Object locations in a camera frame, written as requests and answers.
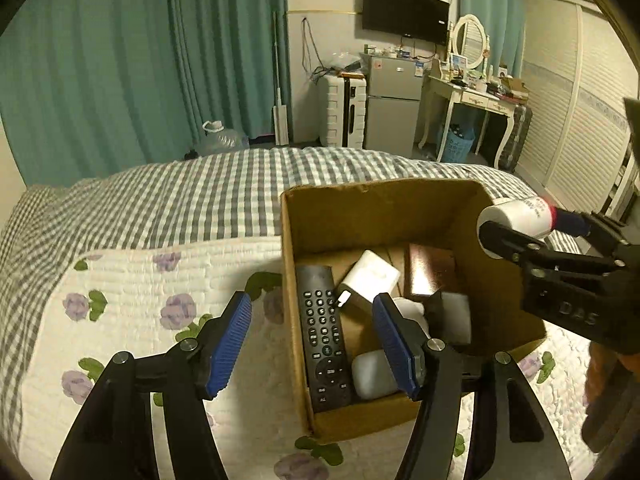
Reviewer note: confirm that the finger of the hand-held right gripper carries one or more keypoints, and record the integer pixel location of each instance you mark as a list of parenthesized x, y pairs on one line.
[(570, 221), (510, 245)]

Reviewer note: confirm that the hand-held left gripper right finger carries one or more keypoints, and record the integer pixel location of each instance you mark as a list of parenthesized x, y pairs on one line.
[(395, 345)]

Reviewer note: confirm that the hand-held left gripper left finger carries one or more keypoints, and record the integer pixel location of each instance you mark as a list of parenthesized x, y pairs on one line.
[(230, 345)]

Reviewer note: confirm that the white bottle red cap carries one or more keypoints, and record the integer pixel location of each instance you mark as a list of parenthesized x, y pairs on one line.
[(520, 216)]

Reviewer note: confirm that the white plastic bottle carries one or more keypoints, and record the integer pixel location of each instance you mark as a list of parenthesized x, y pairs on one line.
[(411, 312)]

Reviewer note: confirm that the grey white small box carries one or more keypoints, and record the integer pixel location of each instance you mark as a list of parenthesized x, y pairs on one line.
[(457, 317)]

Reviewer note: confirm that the white square charger block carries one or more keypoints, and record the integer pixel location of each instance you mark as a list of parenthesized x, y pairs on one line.
[(367, 280)]

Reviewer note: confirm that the black remote control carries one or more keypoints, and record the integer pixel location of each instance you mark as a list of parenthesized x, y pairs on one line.
[(322, 330)]

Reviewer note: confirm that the dark brown wallet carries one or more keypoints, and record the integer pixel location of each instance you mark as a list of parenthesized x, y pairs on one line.
[(429, 270)]

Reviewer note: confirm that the brown cardboard box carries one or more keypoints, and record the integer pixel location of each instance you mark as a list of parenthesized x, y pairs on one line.
[(360, 420)]

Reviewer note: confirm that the person's right hand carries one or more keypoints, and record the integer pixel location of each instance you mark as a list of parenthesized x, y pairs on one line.
[(602, 375)]

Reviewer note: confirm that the white floral quilt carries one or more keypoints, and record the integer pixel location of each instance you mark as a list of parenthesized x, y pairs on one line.
[(150, 310)]

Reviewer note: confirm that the dark hard suitcase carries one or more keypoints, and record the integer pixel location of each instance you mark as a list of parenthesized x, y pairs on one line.
[(515, 135)]

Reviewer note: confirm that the blue waste bin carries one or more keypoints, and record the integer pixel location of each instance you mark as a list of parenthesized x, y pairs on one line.
[(456, 145)]

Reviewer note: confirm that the white louvred wardrobe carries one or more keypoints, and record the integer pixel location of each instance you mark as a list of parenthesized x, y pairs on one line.
[(575, 95)]

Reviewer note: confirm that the small open cardboard carton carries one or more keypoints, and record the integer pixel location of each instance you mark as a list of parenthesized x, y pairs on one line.
[(515, 87)]

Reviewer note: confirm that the white dressing table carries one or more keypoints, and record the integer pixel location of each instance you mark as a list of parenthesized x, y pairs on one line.
[(475, 97)]

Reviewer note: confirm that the grey checked bedsheet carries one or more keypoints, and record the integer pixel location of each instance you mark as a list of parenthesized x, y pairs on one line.
[(175, 195)]

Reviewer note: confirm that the silver small fridge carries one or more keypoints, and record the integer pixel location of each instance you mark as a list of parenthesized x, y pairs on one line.
[(392, 105)]

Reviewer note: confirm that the clear water jug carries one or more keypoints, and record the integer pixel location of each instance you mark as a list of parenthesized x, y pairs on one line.
[(220, 140)]

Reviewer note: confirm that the white oval mirror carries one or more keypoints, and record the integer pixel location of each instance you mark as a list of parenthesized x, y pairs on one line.
[(470, 40)]

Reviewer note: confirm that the white ribbed suitcase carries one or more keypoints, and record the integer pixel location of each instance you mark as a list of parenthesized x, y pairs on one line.
[(340, 110)]

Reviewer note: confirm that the white flat mop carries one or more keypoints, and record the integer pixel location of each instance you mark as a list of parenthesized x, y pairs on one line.
[(281, 125)]

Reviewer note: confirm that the clear plastic bag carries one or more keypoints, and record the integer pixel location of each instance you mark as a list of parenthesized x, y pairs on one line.
[(345, 62)]

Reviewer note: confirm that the wide green curtain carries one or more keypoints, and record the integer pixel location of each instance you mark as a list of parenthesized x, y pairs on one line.
[(125, 60)]

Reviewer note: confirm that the small picture frame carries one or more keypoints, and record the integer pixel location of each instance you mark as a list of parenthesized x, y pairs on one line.
[(458, 62)]

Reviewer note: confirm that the black wall television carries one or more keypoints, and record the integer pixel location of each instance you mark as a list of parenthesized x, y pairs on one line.
[(405, 12)]

